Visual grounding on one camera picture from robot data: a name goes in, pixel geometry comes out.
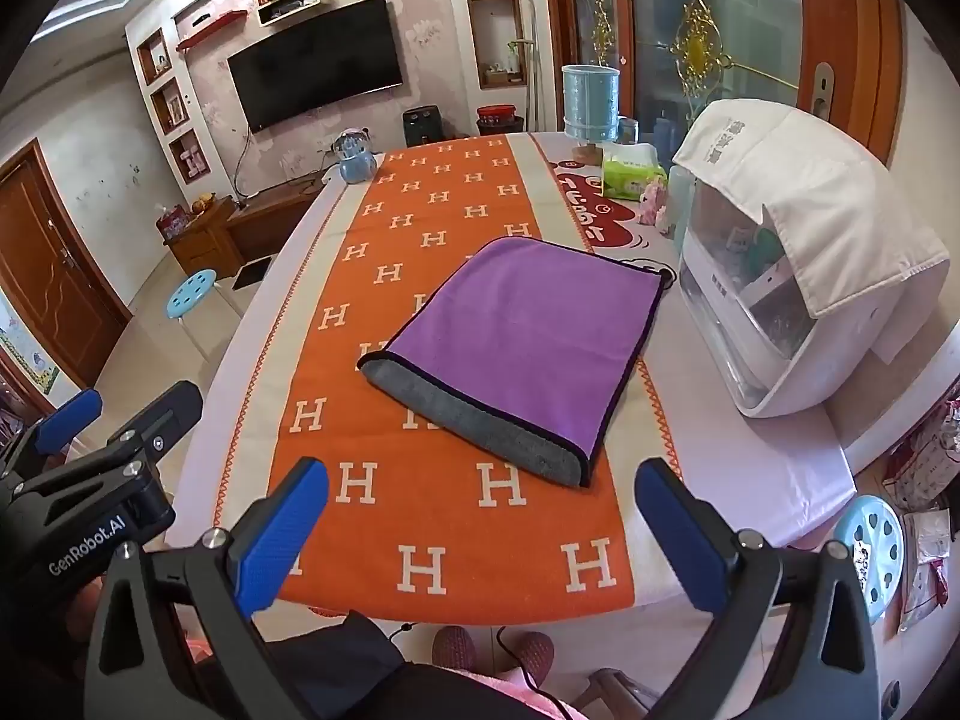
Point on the pink toy figure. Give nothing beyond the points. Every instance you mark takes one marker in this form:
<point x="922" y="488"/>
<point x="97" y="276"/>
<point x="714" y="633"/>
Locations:
<point x="652" y="202"/>

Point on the black floor mat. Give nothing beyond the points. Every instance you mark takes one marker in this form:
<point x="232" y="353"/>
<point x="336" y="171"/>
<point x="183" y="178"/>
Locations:
<point x="251" y="274"/>

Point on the translucent plastic bottle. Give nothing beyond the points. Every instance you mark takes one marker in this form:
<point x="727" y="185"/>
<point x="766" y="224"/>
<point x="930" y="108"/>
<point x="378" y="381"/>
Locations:
<point x="682" y="199"/>

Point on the glass jar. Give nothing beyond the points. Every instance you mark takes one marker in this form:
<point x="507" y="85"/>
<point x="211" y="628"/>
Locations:
<point x="628" y="132"/>

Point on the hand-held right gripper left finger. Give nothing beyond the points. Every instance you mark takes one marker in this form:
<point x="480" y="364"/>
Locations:
<point x="281" y="540"/>

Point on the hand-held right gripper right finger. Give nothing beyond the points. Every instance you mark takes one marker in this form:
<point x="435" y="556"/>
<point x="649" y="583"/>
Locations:
<point x="681" y="540"/>

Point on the dark clothing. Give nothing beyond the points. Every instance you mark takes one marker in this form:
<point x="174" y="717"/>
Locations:
<point x="337" y="664"/>

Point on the glass door with gold ornament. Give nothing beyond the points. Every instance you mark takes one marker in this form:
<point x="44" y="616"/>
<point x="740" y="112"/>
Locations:
<point x="697" y="37"/>

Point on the green tissue pack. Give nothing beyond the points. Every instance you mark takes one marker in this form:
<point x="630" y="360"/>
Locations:
<point x="631" y="169"/>

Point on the printed plastic bag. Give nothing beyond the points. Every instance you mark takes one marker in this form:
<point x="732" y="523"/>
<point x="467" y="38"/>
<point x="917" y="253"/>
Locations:
<point x="926" y="457"/>

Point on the red waste bin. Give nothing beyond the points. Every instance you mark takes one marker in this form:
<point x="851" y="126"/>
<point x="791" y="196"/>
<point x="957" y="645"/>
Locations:
<point x="500" y="120"/>

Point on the red wall shelf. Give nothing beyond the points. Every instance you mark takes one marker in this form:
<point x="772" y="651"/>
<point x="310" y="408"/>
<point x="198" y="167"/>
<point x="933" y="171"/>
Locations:
<point x="210" y="30"/>

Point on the black air fryer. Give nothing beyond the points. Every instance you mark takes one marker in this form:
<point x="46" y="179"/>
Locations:
<point x="418" y="127"/>

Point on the blue cartoon kettle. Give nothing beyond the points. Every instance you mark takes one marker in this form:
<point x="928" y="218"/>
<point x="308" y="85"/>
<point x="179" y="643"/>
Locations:
<point x="352" y="157"/>

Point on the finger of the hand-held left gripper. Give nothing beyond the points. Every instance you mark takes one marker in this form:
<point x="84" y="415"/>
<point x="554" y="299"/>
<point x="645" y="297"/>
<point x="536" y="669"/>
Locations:
<point x="64" y="420"/>
<point x="161" y="412"/>

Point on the white cloth cover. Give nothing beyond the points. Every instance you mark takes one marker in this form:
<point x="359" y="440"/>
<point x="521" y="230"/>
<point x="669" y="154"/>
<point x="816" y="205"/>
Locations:
<point x="817" y="195"/>

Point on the clear plastic bag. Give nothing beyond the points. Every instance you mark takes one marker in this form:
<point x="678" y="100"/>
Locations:
<point x="926" y="570"/>

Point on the brown wooden door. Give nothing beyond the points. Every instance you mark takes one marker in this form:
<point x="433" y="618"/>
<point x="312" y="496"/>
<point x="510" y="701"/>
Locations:
<point x="49" y="266"/>

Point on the blue water jug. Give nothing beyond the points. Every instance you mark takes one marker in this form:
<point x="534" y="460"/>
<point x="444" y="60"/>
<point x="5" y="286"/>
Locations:
<point x="590" y="103"/>

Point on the pink slipper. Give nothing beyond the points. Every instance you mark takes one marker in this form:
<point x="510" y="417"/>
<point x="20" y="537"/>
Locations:
<point x="454" y="649"/>
<point x="536" y="652"/>

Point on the white countertop sterilizer cabinet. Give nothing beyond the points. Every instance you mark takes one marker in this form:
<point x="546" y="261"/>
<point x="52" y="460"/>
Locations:
<point x="757" y="315"/>

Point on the blue bottle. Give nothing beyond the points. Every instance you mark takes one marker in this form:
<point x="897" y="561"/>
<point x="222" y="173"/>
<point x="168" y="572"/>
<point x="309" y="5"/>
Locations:
<point x="663" y="136"/>

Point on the purple and grey towel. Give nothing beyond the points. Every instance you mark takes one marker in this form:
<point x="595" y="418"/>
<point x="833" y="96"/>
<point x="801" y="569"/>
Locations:
<point x="517" y="341"/>

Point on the white box wall shelf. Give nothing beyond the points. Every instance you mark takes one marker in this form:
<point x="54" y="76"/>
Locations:
<point x="294" y="4"/>

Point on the colourful wall poster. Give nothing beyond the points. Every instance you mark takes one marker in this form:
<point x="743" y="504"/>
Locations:
<point x="30" y="360"/>

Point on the red gift box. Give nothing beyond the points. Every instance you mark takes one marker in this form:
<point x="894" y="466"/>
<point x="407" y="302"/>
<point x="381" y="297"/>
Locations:
<point x="174" y="221"/>

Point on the wooden television cabinet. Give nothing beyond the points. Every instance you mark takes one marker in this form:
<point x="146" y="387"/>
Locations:
<point x="240" y="221"/>

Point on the orange letter-patterned blanket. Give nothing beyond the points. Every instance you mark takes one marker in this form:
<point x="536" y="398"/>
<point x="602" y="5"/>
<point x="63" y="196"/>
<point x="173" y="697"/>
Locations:
<point x="442" y="390"/>

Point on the black wall television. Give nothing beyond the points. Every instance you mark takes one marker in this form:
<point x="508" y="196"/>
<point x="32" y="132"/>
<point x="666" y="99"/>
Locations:
<point x="315" y="64"/>

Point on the round blue plastic stool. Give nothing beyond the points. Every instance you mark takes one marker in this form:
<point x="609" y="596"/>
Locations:
<point x="191" y="294"/>
<point x="870" y="540"/>

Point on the wooden jug stand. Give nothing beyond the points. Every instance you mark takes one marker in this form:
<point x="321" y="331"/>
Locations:
<point x="589" y="153"/>

